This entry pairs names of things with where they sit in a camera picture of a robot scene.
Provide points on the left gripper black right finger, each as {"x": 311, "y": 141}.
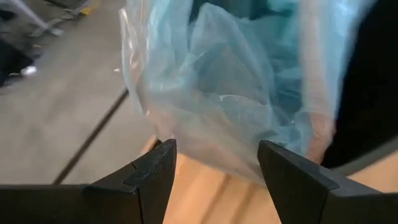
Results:
{"x": 317, "y": 205}

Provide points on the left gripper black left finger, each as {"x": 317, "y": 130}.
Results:
{"x": 109, "y": 205}

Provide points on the grey plastic trash bin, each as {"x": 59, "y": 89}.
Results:
{"x": 367, "y": 93}

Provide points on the blue bin liner bag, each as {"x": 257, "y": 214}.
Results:
{"x": 224, "y": 77}

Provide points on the person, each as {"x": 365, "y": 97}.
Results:
{"x": 12, "y": 62}

